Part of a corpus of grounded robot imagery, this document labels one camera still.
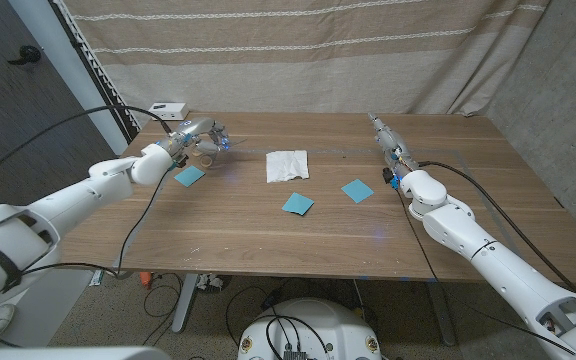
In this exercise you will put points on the blue sticky note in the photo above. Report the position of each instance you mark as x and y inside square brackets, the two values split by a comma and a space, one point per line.
[189, 176]
[298, 203]
[357, 190]

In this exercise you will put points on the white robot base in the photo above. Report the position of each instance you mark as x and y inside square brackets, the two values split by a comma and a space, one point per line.
[328, 325]

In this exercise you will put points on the crumpled white paper scrap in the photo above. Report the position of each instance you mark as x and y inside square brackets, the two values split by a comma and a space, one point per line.
[210, 282]

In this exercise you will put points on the white door frame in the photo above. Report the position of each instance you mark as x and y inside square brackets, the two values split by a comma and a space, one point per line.
[65, 65]

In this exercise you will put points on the white floor panel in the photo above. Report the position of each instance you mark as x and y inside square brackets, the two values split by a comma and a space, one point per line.
[63, 300]

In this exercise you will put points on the white crumpled tissue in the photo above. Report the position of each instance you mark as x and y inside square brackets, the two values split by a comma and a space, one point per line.
[288, 165]

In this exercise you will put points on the black strip with lace trim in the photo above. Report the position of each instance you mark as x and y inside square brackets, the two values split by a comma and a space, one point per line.
[109, 97]

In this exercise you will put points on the white power strip box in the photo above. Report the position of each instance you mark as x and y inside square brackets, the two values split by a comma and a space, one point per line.
[168, 111]

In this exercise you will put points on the metal table leg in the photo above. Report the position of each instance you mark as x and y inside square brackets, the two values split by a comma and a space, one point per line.
[185, 300]
[442, 315]

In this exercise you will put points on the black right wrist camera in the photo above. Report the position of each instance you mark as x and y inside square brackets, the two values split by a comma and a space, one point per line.
[387, 174]

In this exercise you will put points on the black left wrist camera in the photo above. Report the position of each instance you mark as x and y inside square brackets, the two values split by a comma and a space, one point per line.
[183, 161]

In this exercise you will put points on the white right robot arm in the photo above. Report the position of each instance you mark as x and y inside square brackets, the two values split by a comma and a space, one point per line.
[493, 265]

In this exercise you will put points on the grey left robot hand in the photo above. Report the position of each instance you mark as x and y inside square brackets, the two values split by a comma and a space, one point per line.
[195, 132]

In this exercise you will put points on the small orange object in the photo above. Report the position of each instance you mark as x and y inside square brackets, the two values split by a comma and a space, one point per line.
[146, 280]

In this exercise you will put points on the small green white label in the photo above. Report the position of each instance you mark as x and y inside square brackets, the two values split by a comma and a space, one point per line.
[96, 278]

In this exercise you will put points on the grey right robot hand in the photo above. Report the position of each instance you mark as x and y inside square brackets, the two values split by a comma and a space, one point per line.
[390, 142]

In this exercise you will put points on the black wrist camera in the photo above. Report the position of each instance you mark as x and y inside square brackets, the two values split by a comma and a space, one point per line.
[183, 161]
[387, 174]

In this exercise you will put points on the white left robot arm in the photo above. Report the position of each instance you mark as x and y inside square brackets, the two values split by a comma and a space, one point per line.
[68, 200]

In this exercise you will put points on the white robot torso edge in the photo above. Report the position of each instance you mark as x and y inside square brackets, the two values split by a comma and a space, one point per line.
[68, 355]

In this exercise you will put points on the beige striped curtain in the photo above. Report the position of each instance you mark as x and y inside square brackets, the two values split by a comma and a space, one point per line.
[293, 65]

